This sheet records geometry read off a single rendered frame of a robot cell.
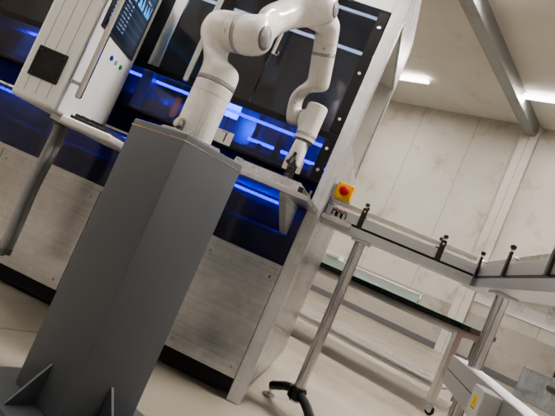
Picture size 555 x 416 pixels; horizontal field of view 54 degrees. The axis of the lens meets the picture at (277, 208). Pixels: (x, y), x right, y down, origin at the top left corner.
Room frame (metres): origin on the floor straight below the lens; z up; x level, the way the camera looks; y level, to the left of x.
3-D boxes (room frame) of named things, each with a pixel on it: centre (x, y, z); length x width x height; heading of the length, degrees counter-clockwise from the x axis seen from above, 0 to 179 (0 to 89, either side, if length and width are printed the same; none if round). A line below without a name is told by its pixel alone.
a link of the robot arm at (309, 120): (2.14, 0.02, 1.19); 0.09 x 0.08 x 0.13; 59
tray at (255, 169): (2.13, 0.05, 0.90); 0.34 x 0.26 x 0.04; 169
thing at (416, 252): (2.39, -0.55, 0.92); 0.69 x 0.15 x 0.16; 79
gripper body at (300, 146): (2.14, 0.01, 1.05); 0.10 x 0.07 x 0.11; 169
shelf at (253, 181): (2.20, 0.21, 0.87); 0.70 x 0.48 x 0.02; 79
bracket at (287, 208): (2.14, -0.03, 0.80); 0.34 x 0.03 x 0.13; 169
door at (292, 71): (2.36, 0.09, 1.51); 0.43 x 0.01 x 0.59; 79
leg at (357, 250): (2.42, -0.40, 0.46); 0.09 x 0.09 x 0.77; 79
